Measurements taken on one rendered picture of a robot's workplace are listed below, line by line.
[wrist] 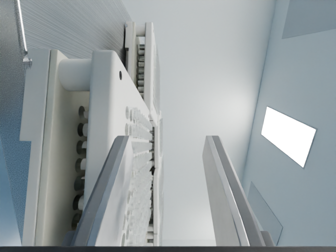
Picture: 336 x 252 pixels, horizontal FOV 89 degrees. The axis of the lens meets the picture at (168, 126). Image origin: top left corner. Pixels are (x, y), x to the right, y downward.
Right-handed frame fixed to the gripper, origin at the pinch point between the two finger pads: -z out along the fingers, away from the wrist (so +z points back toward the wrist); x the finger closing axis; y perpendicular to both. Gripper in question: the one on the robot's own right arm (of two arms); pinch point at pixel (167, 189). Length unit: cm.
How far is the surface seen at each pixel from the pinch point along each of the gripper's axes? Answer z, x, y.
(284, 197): -136, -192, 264
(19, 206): -3.0, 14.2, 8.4
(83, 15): -22.5, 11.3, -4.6
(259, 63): -338, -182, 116
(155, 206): -28, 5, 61
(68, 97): -8.6, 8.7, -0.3
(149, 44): -42.1, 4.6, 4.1
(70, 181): -4.1, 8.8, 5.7
